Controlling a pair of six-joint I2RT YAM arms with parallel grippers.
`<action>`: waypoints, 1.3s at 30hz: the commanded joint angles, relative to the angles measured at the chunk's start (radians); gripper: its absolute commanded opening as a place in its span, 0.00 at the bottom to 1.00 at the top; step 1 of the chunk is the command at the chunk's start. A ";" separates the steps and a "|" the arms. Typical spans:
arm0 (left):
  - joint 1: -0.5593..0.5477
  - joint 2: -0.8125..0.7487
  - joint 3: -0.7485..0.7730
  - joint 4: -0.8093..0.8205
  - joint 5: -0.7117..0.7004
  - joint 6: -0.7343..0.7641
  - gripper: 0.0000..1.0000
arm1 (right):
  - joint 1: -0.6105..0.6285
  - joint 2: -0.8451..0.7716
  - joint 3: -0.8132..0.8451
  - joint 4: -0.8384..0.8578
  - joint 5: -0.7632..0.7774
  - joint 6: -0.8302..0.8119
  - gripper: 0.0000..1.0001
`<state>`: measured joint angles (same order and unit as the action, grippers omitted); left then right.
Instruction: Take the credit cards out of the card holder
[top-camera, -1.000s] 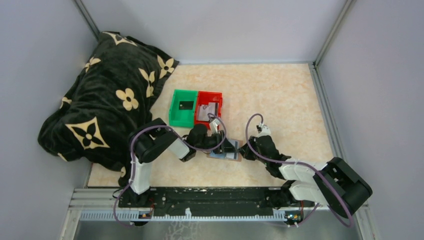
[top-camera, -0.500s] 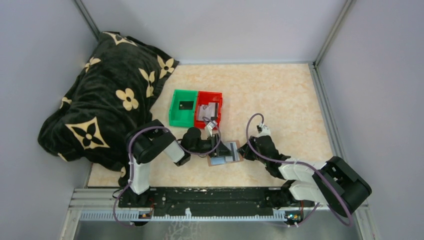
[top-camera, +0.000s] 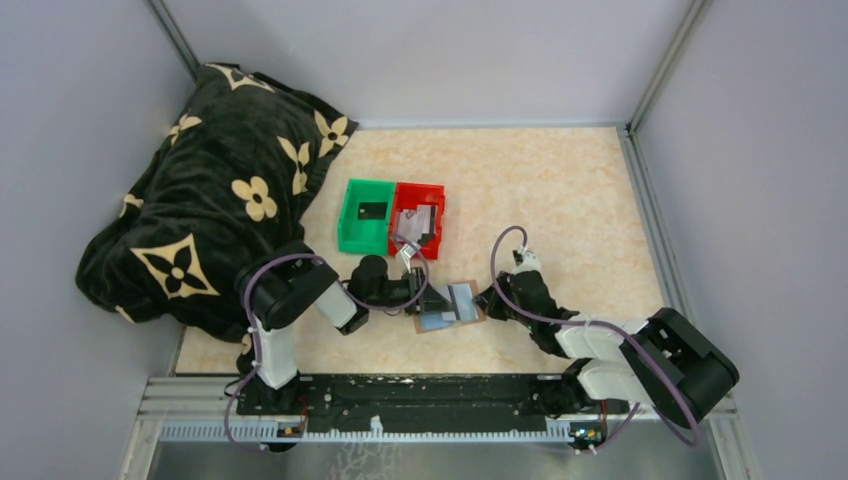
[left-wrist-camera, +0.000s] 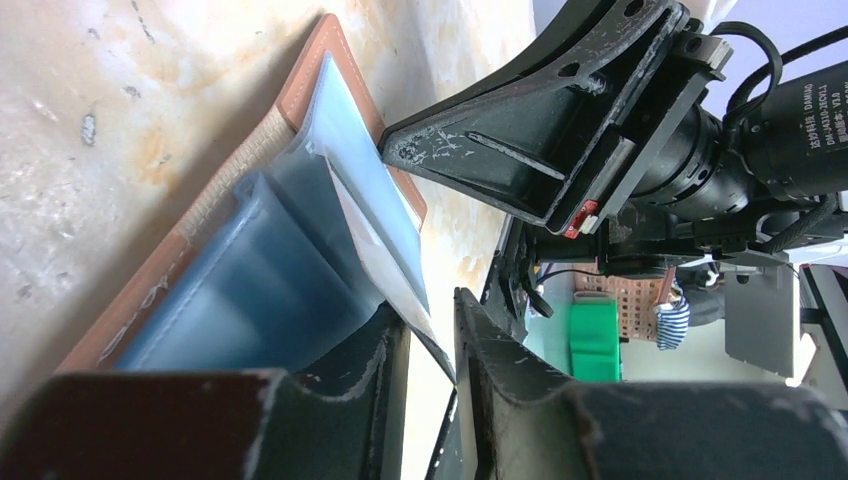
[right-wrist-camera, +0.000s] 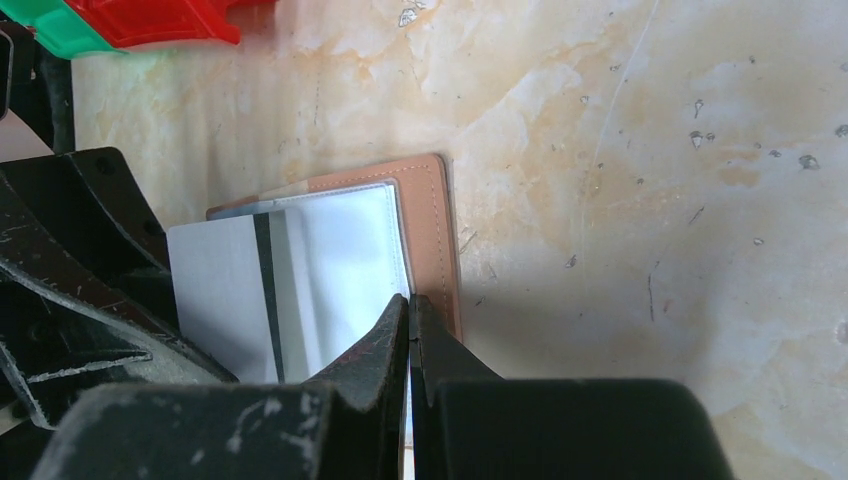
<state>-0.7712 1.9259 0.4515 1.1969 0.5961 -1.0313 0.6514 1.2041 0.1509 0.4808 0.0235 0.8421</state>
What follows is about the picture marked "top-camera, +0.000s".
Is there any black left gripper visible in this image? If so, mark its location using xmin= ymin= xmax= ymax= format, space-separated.
xmin=367 ymin=266 xmax=455 ymax=316

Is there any brown leather card holder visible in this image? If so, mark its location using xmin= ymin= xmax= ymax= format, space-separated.
xmin=414 ymin=280 xmax=486 ymax=334

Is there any white VIP card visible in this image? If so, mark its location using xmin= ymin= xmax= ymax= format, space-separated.
xmin=394 ymin=209 xmax=420 ymax=241

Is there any silver credit card black stripe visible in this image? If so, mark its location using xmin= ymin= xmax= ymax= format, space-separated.
xmin=413 ymin=205 xmax=438 ymax=234

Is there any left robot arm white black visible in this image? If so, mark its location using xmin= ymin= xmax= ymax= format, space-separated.
xmin=234 ymin=240 xmax=454 ymax=414

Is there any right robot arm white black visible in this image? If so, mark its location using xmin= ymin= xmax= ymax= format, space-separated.
xmin=474 ymin=270 xmax=740 ymax=429

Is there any black card in green bin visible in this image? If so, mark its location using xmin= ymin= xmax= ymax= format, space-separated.
xmin=357 ymin=202 xmax=389 ymax=221

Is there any green plastic bin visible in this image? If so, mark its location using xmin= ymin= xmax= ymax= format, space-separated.
xmin=337 ymin=179 xmax=396 ymax=255

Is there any red plastic bin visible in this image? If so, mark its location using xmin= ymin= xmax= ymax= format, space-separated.
xmin=388 ymin=182 xmax=446 ymax=260

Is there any black floral blanket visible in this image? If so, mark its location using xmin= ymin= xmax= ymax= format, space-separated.
xmin=75 ymin=63 xmax=358 ymax=343

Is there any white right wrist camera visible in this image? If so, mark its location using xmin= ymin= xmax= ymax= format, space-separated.
xmin=512 ymin=247 xmax=541 ymax=275

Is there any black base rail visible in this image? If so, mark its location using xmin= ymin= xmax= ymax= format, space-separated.
xmin=230 ymin=374 xmax=629 ymax=418

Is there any aluminium frame rail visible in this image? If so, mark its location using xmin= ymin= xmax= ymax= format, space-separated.
xmin=618 ymin=127 xmax=740 ymax=431

